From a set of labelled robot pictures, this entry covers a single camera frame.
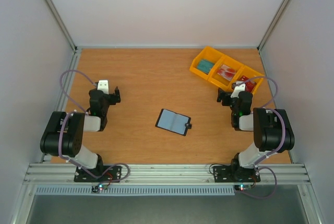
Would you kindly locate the red circle card stack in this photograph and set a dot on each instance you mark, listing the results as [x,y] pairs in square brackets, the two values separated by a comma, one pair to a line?
[226,72]

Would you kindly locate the aluminium rail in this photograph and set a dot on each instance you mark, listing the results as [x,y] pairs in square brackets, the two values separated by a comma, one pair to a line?
[62,99]
[159,174]

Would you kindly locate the left circuit board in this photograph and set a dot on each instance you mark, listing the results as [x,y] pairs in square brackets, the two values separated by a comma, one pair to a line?
[99,188]

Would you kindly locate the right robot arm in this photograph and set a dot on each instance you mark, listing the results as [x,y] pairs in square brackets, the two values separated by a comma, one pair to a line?
[272,134]

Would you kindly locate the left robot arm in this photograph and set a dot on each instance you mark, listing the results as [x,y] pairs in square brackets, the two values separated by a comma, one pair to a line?
[64,132]

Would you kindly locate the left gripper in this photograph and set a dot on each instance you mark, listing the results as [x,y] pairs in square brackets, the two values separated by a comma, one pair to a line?
[117,99]

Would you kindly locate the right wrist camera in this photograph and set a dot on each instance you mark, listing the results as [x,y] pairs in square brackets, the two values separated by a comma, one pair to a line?
[238,86]

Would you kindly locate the green card stack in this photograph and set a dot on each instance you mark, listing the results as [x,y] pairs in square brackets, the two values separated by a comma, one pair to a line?
[205,66]

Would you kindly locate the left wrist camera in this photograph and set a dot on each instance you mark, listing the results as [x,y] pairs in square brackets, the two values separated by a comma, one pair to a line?
[103,85]

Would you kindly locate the front aluminium rail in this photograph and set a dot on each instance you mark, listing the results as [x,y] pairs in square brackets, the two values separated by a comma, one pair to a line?
[159,174]

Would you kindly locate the grey slotted cable duct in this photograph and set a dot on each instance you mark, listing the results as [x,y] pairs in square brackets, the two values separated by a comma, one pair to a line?
[138,190]

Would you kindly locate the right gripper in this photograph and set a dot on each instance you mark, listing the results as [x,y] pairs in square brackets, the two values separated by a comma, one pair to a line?
[224,98]

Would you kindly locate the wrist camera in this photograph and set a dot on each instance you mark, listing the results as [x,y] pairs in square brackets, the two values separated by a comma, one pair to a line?
[103,85]
[238,86]

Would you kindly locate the yellow bin with red cards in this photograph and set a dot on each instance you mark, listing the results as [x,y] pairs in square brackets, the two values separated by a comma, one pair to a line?
[252,78]

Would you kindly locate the left aluminium rail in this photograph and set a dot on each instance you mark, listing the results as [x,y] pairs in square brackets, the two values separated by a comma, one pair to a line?
[62,99]

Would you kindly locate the black card holder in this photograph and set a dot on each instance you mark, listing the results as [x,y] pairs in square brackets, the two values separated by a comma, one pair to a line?
[173,122]

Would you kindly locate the right circuit board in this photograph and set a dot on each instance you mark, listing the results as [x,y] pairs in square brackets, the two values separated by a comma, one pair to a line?
[242,187]

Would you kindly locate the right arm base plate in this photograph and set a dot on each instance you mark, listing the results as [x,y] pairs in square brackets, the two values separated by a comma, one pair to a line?
[224,174]

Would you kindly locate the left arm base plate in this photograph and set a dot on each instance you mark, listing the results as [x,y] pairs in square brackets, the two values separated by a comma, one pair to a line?
[112,174]

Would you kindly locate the circuit board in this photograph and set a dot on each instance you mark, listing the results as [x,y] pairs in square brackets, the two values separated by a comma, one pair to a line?
[242,187]
[99,188]

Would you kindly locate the yellow bin with circle cards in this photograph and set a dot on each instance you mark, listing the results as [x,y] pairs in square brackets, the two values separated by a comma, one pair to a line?
[216,79]

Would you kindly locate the yellow bin with green cards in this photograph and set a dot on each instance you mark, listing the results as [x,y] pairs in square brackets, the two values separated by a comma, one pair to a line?
[209,54]

